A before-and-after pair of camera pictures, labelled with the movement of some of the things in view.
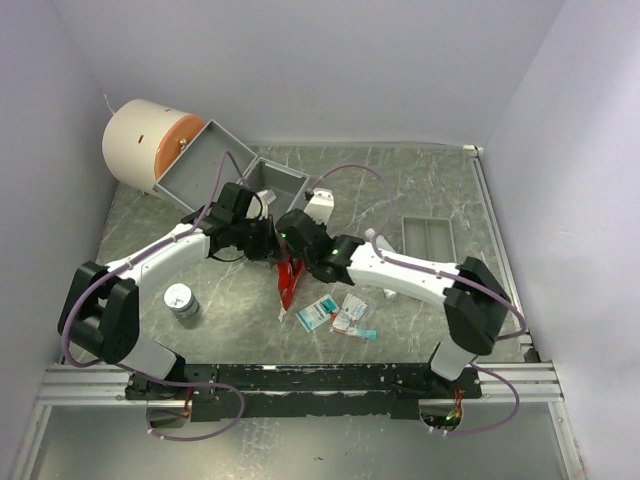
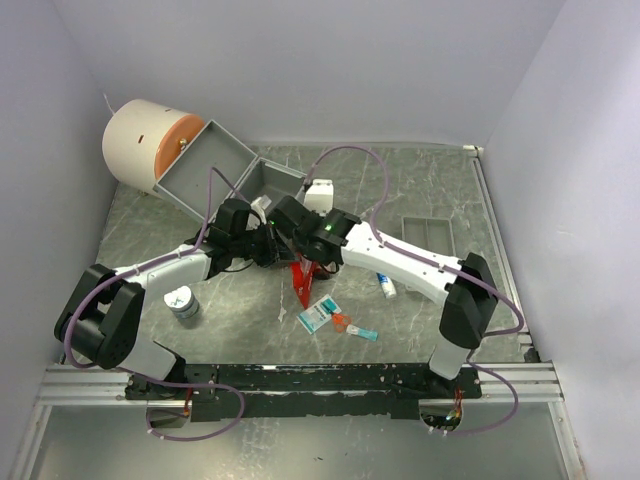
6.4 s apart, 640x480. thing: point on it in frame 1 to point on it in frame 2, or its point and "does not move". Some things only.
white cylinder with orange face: (142, 138) does not move
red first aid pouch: (288, 274) to (302, 273)
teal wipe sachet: (317, 313) does not move
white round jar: (182, 300) does not move
